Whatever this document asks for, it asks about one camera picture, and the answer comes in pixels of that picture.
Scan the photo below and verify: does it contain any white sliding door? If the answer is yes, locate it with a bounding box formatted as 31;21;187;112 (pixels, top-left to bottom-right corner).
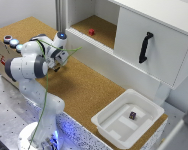
112;6;188;91

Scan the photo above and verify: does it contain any pink block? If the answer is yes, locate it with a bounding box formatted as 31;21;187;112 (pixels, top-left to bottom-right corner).
87;28;96;37

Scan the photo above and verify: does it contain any white plastic box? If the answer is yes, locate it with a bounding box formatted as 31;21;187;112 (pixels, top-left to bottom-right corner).
90;88;166;150

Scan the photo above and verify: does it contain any blue button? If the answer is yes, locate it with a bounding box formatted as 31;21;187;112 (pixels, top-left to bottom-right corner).
9;38;20;48

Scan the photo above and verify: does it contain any green cable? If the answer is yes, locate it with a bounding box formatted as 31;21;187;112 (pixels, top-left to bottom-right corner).
27;38;83;150

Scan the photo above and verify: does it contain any red button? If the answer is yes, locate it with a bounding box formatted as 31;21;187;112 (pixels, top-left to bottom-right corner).
3;34;14;45

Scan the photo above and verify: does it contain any white cabinet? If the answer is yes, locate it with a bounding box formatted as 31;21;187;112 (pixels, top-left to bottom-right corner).
64;0;188;108

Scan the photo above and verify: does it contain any black door handle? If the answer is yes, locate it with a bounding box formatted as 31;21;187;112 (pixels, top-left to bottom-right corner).
138;31;155;65

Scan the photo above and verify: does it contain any purple block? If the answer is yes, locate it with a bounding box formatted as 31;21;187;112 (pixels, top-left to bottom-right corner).
128;111;137;120

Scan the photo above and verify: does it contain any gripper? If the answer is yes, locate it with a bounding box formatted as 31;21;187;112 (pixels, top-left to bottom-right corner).
52;49;70;68

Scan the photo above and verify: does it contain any green button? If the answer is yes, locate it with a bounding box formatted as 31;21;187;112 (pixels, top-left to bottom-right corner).
15;43;24;54

